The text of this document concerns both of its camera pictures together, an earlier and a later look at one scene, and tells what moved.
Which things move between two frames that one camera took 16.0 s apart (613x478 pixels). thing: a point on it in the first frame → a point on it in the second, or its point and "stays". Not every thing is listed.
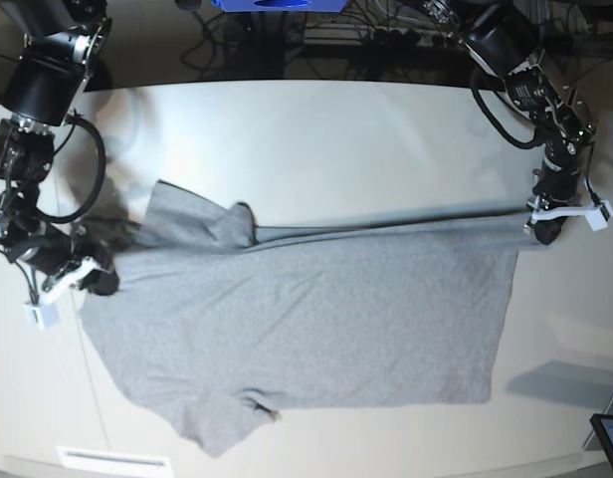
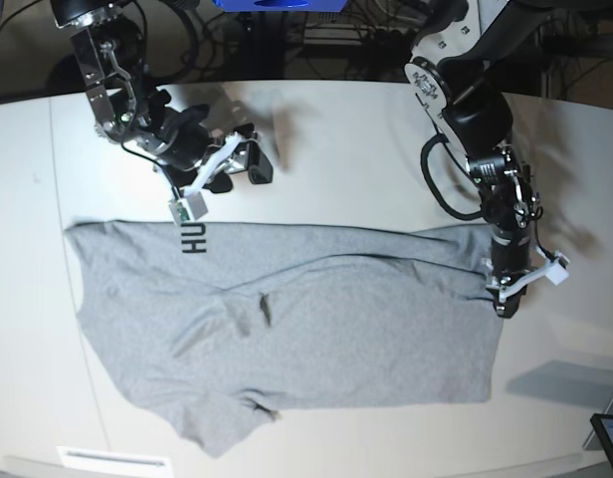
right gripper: x=554 y=188 → x=510 y=256
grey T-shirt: x=215 y=325 stays
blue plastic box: x=282 y=5 stays
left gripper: x=56 y=247 → x=183 y=140
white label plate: x=80 y=458 stays
